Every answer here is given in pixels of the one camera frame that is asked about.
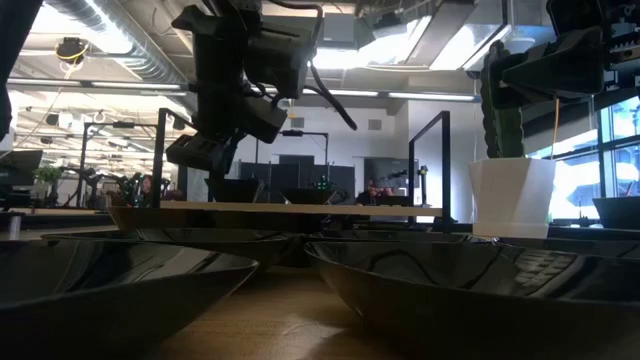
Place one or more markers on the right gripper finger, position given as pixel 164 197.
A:
pixel 550 86
pixel 565 60

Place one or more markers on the small black square plate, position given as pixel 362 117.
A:
pixel 395 201

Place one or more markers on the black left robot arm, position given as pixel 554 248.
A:
pixel 220 50

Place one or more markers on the distant robot arm green light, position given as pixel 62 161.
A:
pixel 336 189

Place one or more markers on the green cactus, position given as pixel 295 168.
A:
pixel 505 130

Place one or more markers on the person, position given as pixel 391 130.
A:
pixel 146 185
pixel 372 192

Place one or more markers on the dark office partition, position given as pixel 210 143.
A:
pixel 345 172

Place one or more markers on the bright ceiling light panel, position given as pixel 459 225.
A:
pixel 335 59

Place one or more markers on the white faceted plant pot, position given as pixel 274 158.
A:
pixel 510 200

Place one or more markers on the grey ceiling box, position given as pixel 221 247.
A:
pixel 342 30

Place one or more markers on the dark tapered tub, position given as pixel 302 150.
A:
pixel 620 212

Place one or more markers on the distant wooden table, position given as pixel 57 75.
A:
pixel 60 217

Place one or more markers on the green potted plant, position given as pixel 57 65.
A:
pixel 47 175

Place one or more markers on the dark monitor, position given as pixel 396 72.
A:
pixel 20 167

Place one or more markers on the large metal duct box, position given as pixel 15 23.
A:
pixel 527 20

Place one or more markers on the grey wall vent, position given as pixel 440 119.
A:
pixel 375 125
pixel 298 123

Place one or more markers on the black window frame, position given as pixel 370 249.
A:
pixel 602 170

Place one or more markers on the wooden shelf black metal frame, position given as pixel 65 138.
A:
pixel 350 209

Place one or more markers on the silver corrugated air duct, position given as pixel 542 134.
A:
pixel 125 35

